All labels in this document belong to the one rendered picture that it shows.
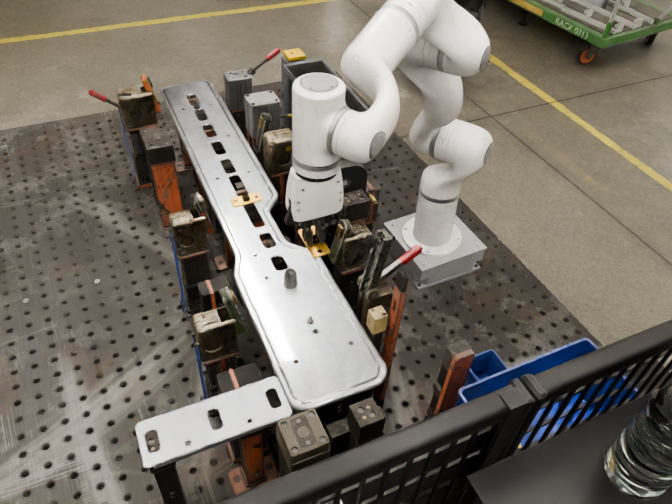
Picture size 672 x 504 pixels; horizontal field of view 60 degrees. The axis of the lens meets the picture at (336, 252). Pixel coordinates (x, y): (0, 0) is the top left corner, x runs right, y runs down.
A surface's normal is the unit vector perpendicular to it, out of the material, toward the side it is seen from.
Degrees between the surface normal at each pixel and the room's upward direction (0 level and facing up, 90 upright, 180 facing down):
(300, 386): 0
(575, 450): 0
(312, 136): 89
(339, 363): 0
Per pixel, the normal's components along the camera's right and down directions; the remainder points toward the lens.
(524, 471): 0.06, -0.72
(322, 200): 0.44, 0.67
